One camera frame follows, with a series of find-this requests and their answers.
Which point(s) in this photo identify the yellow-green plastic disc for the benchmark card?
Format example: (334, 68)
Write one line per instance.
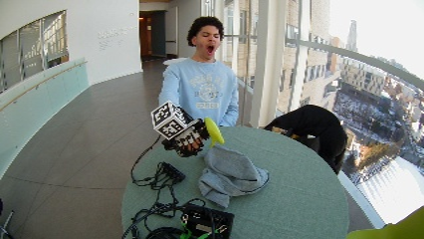
(214, 131)

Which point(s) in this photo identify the white marker cube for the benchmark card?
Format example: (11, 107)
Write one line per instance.
(169, 119)

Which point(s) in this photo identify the small black hub box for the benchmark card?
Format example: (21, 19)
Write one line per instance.
(171, 172)

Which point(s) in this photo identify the grey cloth garment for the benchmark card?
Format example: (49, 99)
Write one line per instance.
(231, 176)

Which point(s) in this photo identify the the person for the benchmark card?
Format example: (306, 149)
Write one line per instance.
(201, 88)

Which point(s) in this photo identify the black electronics box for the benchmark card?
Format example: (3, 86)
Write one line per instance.
(207, 220)

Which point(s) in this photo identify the black round device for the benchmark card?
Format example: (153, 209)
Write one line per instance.
(163, 233)

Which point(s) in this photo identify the white column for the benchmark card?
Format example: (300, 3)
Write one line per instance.
(267, 63)

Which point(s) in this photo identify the brown door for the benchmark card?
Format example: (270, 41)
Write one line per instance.
(145, 35)

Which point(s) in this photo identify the wooden handrail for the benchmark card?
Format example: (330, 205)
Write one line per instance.
(40, 84)

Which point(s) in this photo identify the interior window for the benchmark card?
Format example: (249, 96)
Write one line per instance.
(33, 49)

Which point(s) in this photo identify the metal stand leg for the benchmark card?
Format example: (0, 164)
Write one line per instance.
(5, 225)

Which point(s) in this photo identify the yellow-green object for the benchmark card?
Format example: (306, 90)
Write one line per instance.
(392, 229)

